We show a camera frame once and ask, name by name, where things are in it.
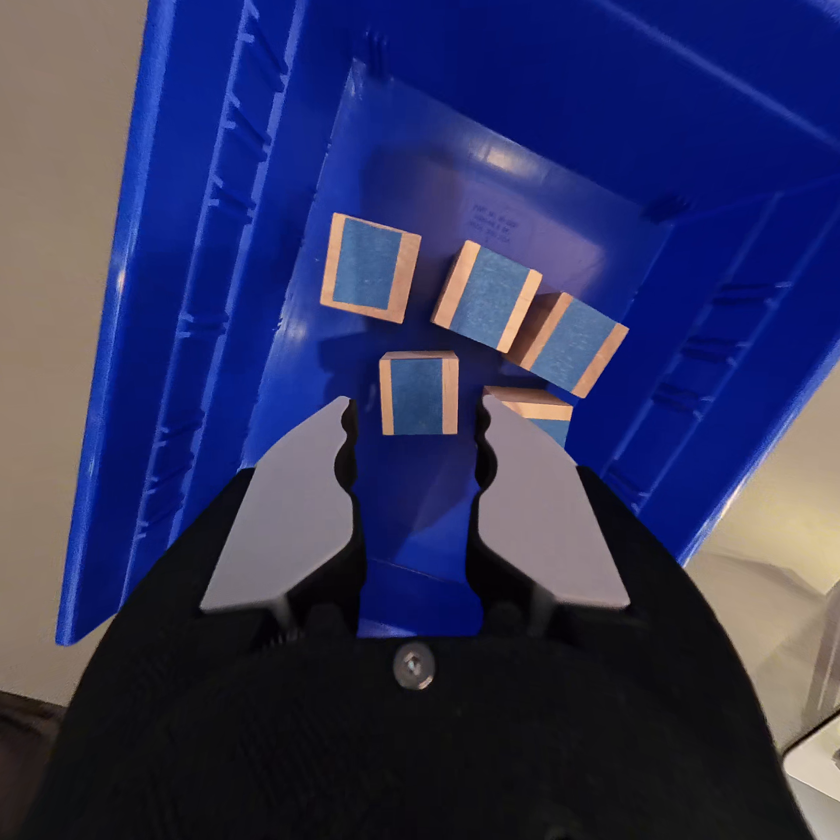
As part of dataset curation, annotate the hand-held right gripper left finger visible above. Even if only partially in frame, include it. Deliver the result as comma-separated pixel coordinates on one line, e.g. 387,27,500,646
199,395,366,636

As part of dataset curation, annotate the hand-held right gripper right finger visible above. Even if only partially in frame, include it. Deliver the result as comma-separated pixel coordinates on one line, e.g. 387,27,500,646
467,394,632,632

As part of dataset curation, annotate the blue-taped wooden cube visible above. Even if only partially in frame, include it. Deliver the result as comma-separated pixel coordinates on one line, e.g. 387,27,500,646
508,292,630,399
378,351,459,436
319,212,422,324
430,239,543,353
482,386,575,450

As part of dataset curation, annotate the blue plastic bin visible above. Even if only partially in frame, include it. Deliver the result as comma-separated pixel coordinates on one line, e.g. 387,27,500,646
56,0,840,647

